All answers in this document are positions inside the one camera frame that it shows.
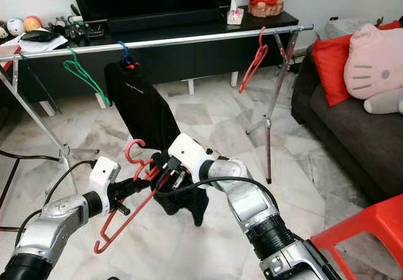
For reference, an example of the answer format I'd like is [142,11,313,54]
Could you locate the black t-shirt with print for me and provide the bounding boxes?
[104,61,182,155]

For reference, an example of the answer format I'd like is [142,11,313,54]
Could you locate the red plastic stool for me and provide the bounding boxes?
[312,194,403,280]

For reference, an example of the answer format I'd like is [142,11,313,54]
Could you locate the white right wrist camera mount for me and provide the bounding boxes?
[167,133,213,179]

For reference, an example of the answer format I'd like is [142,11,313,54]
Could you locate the white paper sheets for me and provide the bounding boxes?
[13,33,67,54]

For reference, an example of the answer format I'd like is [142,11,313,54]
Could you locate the red cushion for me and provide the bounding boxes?
[310,21,403,108]

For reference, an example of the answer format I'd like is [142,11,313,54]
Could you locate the red plastic hanger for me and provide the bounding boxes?
[238,26,268,94]

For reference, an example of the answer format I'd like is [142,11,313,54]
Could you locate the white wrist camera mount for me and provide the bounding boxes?
[88,157,122,199]
[167,133,213,179]

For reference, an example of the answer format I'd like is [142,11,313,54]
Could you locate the side table with lace cloth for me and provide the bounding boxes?
[324,17,378,38]

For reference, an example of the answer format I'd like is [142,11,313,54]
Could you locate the white pink tissue box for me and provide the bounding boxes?
[227,0,245,25]

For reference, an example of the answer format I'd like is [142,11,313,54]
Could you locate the orange round plush toy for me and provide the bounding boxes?
[23,14,43,33]

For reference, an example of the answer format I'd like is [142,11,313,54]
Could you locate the black wire hanger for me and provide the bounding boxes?
[20,52,67,114]

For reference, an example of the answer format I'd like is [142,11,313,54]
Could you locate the white round plush toy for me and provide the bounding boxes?
[8,18,26,36]

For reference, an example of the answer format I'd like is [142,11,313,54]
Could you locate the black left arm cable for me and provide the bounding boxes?
[31,159,98,255]

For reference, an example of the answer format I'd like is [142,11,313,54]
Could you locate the dark brown fabric sofa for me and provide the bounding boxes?
[290,41,403,205]

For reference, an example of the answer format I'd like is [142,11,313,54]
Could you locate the table with red edge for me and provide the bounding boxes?
[0,44,23,73]

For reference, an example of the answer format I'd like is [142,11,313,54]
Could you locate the black flat pouch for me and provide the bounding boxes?
[22,30,57,43]

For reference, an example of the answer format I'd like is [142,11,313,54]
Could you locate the blue plastic hanger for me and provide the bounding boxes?
[118,40,139,70]

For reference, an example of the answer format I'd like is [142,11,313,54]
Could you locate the silver metal clothes rack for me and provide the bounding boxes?
[0,23,314,186]

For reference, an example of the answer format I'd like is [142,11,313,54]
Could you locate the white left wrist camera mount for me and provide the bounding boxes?
[88,157,122,199]

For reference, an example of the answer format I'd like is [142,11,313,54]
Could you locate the pink cat face cushion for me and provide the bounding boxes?
[343,23,403,100]

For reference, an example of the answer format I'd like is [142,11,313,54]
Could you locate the black tv console cabinet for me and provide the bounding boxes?
[16,9,300,101]

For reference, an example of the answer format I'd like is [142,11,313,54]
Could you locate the salmon pink plastic hanger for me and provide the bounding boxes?
[93,138,174,254]

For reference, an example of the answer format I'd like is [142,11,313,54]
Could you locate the green wire hanger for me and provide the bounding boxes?
[63,46,113,106]

